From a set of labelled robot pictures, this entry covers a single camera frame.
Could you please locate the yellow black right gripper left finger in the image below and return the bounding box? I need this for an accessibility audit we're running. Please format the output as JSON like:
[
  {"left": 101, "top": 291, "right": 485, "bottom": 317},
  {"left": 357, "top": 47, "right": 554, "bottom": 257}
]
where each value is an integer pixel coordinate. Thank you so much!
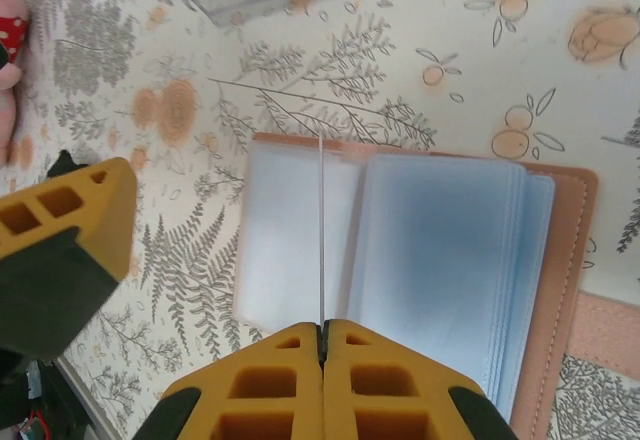
[{"left": 133, "top": 322, "right": 324, "bottom": 440}]

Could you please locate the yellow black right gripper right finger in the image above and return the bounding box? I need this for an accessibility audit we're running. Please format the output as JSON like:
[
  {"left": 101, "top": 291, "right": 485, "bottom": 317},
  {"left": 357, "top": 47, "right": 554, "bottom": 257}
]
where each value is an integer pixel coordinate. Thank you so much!
[{"left": 324, "top": 318, "right": 517, "bottom": 440}]

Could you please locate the pink leather card holder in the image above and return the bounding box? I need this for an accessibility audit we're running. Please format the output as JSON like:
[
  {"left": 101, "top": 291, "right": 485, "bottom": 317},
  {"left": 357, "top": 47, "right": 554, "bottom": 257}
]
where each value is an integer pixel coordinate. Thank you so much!
[{"left": 232, "top": 131, "right": 640, "bottom": 426}]

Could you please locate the dark blue credit card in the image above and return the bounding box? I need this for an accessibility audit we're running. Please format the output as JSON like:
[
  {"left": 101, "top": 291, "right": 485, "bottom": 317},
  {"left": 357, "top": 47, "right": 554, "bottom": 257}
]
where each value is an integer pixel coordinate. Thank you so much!
[{"left": 315, "top": 132, "right": 327, "bottom": 325}]

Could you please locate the black white striped sock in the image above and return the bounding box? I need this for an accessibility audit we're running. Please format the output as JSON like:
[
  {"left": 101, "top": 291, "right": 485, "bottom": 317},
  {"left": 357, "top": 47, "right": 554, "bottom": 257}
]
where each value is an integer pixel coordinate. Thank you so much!
[{"left": 47, "top": 149, "right": 79, "bottom": 181}]

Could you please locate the pink pig plush toy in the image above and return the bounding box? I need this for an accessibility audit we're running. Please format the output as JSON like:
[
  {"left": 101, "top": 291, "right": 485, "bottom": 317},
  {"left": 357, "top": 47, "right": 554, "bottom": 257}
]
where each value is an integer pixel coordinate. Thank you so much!
[{"left": 0, "top": 0, "right": 31, "bottom": 161}]

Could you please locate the floral printed table mat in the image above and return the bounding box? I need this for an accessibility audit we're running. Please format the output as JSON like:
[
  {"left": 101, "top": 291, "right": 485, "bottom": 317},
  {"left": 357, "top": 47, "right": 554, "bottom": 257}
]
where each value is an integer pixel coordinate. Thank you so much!
[{"left": 0, "top": 0, "right": 640, "bottom": 440}]

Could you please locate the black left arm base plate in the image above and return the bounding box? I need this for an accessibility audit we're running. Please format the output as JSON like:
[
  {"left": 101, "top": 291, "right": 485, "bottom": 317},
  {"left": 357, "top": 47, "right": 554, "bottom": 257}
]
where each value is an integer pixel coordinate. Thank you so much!
[{"left": 0, "top": 359, "right": 86, "bottom": 440}]

